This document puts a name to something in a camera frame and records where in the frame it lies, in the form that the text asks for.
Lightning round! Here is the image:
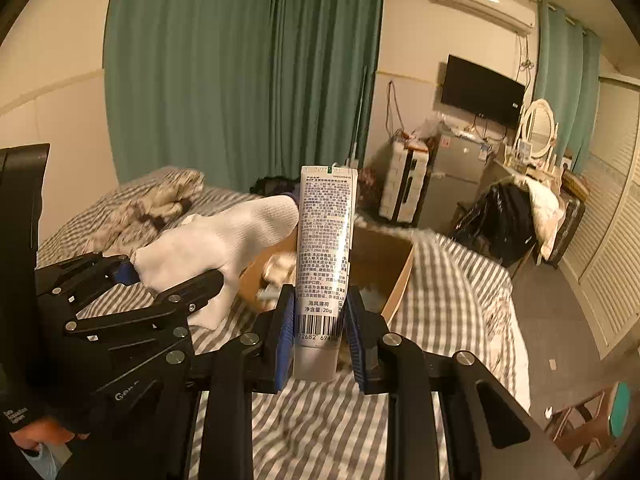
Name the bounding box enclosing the white sock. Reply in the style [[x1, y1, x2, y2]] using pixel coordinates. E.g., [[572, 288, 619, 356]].
[[131, 195, 299, 330]]

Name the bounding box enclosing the white cream tube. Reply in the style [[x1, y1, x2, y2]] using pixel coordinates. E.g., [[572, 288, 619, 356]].
[[293, 166, 357, 382]]

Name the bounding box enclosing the person left hand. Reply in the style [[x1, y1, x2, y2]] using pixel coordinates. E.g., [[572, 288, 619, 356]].
[[11, 417, 75, 451]]

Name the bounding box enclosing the floral patterned blanket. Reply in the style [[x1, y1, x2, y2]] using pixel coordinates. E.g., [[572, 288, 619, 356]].
[[81, 169, 205, 257]]

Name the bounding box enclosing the wooden stool teal seat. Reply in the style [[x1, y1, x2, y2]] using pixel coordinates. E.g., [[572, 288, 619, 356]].
[[544, 382, 631, 469]]

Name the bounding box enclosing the grey checkered bed quilt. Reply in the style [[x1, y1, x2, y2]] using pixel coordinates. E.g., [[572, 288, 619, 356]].
[[37, 167, 533, 480]]

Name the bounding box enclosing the open cardboard box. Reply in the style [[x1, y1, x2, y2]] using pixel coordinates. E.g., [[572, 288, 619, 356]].
[[238, 226, 413, 324]]

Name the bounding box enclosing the white louvred wardrobe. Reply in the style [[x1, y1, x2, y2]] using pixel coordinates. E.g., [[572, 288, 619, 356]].
[[560, 74, 639, 360]]

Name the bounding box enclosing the green curtain left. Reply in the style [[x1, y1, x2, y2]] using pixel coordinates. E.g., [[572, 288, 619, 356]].
[[103, 0, 383, 191]]

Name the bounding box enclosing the green curtain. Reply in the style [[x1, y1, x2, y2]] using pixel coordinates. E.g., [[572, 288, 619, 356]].
[[534, 0, 601, 174], [103, 0, 383, 191]]

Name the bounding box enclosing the chair with piled clothes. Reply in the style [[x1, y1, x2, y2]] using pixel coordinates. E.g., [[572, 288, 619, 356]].
[[449, 174, 565, 266]]

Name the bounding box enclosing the white suitcase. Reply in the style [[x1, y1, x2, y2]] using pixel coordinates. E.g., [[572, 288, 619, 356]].
[[378, 140, 430, 224]]

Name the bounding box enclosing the dark suitcase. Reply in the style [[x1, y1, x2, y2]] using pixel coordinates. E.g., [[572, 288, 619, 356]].
[[547, 192, 586, 269]]

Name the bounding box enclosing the silver mini fridge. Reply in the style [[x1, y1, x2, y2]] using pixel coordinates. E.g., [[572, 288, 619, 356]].
[[418, 133, 491, 234]]

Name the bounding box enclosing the oval white vanity mirror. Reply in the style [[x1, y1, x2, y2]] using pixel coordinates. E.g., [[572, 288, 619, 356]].
[[515, 99, 558, 160]]

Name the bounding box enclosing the green curtain right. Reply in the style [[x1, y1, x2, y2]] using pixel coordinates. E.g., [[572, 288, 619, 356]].
[[534, 0, 601, 174]]

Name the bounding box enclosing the white air conditioner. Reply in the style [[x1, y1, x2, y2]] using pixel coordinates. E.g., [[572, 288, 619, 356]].
[[438, 0, 537, 36]]

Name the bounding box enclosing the black wall television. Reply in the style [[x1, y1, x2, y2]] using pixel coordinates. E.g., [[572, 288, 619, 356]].
[[440, 55, 525, 129]]

